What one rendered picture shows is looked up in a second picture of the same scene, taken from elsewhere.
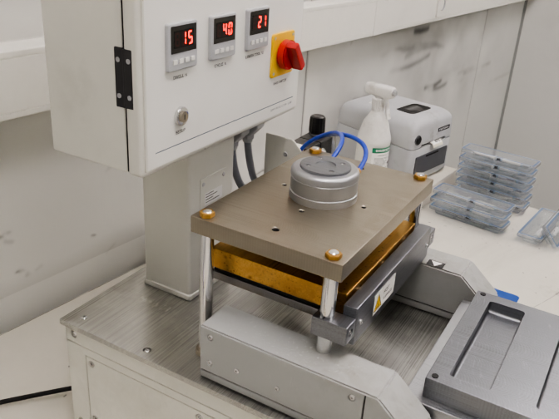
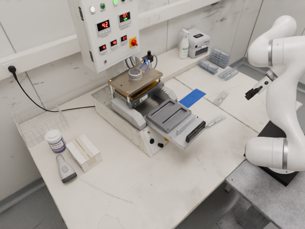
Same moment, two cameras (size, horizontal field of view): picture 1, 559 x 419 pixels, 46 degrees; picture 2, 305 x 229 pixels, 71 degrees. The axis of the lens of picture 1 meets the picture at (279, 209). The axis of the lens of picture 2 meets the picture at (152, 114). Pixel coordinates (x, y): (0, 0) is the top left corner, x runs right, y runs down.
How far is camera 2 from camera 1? 0.64 m
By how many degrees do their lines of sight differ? 24
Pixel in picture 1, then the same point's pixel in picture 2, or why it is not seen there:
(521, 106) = (261, 22)
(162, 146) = (101, 67)
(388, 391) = (137, 116)
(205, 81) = (110, 53)
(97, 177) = not seen: hidden behind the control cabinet
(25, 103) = not seen: hidden behind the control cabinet
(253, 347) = (117, 106)
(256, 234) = (116, 86)
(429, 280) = (162, 93)
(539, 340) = (173, 110)
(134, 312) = (104, 94)
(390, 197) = (149, 78)
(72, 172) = not seen: hidden behind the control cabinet
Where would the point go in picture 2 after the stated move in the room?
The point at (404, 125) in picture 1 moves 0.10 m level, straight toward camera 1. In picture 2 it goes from (192, 42) to (189, 47)
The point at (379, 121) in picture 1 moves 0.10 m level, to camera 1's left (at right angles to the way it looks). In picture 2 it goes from (184, 41) to (173, 39)
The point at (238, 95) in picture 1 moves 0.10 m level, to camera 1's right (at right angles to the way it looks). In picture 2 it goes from (120, 53) to (136, 56)
